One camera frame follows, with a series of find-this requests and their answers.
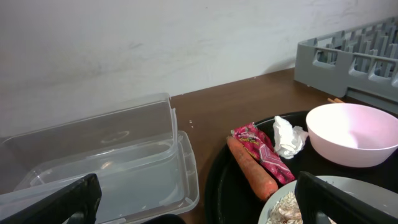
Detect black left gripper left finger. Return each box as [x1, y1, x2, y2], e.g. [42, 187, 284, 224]
[1, 174, 102, 224]

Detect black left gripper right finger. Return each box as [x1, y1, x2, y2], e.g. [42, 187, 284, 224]
[295, 171, 397, 224]

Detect grey dishwasher rack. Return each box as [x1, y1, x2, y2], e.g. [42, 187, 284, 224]
[294, 17, 397, 113]

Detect rice and food scraps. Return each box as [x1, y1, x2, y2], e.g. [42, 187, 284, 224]
[266, 191, 336, 224]

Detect red snack wrapper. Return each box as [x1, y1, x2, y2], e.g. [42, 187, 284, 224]
[231, 123, 295, 185]

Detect orange carrot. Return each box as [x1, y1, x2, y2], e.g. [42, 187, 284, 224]
[226, 136, 279, 201]

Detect crumpled white tissue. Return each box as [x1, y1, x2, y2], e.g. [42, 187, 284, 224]
[273, 116, 308, 159]

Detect clear plastic bin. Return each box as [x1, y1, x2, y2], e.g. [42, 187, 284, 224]
[1, 93, 177, 194]

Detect grey plate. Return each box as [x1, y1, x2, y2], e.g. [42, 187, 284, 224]
[257, 175, 397, 224]

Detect round black tray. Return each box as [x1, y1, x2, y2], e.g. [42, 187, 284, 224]
[204, 110, 398, 224]

